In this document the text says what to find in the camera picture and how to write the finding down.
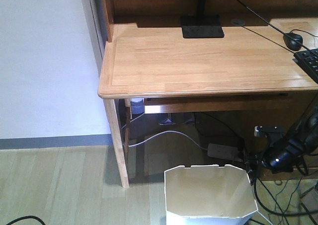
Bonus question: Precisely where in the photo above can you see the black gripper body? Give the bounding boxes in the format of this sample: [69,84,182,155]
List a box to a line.
[260,133,302,174]

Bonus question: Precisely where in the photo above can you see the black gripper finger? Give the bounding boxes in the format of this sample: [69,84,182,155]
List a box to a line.
[247,169,256,185]
[244,153,263,166]

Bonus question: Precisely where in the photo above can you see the white plastic trash bin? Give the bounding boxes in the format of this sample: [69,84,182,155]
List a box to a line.
[164,164,259,225]

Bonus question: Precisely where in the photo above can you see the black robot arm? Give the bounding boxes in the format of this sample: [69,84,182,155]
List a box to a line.
[244,112,318,184]

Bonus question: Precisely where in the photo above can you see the white power strip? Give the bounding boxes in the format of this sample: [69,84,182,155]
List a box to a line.
[207,144,243,162]

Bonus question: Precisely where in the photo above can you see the black keyboard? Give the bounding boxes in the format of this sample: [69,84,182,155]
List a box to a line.
[294,48,318,83]

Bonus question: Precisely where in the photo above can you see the black computer mouse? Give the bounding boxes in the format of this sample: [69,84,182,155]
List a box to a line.
[283,32,303,51]

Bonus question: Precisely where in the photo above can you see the grey cylinder under desk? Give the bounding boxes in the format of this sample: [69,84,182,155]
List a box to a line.
[130,97,144,115]

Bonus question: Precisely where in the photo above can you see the wooden desk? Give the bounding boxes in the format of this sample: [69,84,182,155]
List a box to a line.
[98,0,318,188]

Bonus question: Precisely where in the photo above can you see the black floor cables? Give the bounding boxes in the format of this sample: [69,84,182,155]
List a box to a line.
[195,112,318,225]

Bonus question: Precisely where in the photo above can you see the white cable under desk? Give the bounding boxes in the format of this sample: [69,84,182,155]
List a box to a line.
[121,112,209,151]

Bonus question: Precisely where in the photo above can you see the grey desk cable grommet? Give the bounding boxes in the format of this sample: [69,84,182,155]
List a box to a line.
[231,18,246,26]

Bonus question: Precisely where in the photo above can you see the black cable on desk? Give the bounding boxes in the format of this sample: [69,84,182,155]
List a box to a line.
[232,0,311,52]

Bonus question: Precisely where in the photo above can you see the black cable bottom left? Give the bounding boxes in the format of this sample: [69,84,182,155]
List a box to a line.
[5,215,46,225]

